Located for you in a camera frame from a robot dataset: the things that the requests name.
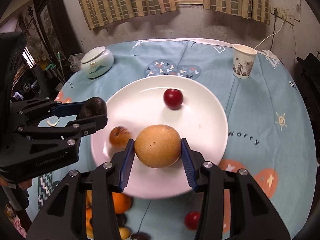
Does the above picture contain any dark brown avocado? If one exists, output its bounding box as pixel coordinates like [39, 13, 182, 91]
[77, 97, 108, 119]

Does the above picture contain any clear plastic bag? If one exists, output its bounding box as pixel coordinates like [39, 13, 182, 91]
[69, 53, 84, 73]

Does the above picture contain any small tan speckled fruit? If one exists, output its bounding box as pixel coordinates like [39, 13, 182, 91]
[109, 126, 132, 147]

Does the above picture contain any white ceramic lidded jar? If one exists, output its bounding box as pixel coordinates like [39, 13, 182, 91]
[80, 47, 114, 79]

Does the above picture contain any round tan pear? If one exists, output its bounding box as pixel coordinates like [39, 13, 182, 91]
[134, 124, 181, 168]

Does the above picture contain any white wall socket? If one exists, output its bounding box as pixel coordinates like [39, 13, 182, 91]
[271, 8, 295, 25]

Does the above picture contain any light blue printed tablecloth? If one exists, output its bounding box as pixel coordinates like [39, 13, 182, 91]
[26, 38, 318, 240]

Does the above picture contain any dark wooden cabinet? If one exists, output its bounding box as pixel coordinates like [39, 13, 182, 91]
[33, 0, 84, 63]

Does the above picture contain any white standing fan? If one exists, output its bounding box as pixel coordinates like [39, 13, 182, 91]
[25, 36, 43, 62]

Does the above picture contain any dark red plum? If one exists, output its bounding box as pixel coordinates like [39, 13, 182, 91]
[163, 88, 184, 110]

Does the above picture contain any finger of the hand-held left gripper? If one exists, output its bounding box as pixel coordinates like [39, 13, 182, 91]
[16, 114, 108, 147]
[10, 97, 85, 128]

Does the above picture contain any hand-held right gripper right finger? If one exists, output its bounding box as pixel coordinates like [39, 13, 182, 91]
[180, 138, 290, 240]

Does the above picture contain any white plate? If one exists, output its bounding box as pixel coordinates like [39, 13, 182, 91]
[90, 75, 228, 200]

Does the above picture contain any orange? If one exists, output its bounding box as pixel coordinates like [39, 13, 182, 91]
[111, 192, 132, 215]
[86, 206, 94, 230]

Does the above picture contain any dark wooden chair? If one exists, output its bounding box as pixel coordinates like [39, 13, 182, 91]
[296, 52, 320, 100]

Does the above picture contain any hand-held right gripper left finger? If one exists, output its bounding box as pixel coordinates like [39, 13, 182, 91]
[26, 138, 135, 240]

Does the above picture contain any printed paper cup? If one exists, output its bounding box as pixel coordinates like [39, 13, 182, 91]
[232, 44, 258, 80]

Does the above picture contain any green handled cleaning tool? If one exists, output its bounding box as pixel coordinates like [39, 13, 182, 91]
[46, 52, 66, 81]

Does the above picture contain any small yellow orange fruit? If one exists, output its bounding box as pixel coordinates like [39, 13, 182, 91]
[119, 226, 132, 240]

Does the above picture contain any white power cable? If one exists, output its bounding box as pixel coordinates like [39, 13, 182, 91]
[254, 9, 286, 60]

